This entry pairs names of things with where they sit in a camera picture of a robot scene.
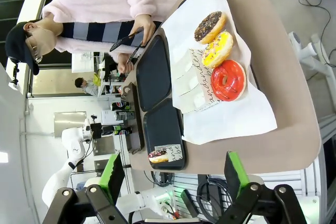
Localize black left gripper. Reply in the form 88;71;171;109
90;122;103;140

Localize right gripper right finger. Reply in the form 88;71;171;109
224;150;308;224

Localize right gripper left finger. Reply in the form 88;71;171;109
41;152;127;224

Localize red glazed donut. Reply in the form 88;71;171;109
210;59;247;102

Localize black perforated serving tongs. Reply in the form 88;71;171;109
109;27;146;65

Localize yellow sprinkled donut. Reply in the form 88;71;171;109
201;31;234;69

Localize chocolate glazed donut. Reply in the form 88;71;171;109
194;10;228;45

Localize person's left forearm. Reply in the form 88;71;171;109
127;0;184;23

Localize person's right hand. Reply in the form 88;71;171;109
117;52;135;74

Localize person's left hand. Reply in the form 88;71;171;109
129;13;157;47

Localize white box appliance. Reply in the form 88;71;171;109
101;110;124;126

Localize seated background person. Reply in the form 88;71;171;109
75;77;99;96

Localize large white paper sheet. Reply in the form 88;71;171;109
160;0;278;145

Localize black plastic serving tray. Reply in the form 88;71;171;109
143;99;187;171
135;34;173;112

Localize eyeglasses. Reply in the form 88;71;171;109
26;37;43;63

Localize navy grey striped shirt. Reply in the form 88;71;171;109
61;20;162;49

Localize beige face mask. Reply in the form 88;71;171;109
34;26;57;56

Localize black cap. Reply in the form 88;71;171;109
5;21;40;76

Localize white tubular stand base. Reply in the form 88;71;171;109
288;31;336;83

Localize grey metal wall panel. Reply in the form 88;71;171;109
54;111;87;138

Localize black coiled cable bundle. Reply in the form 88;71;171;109
196;175;237;222

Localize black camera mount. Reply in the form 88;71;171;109
7;57;20;88

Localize aluminium table frame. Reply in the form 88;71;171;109
316;115;336;224

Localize black floor cable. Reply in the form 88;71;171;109
280;0;333;67

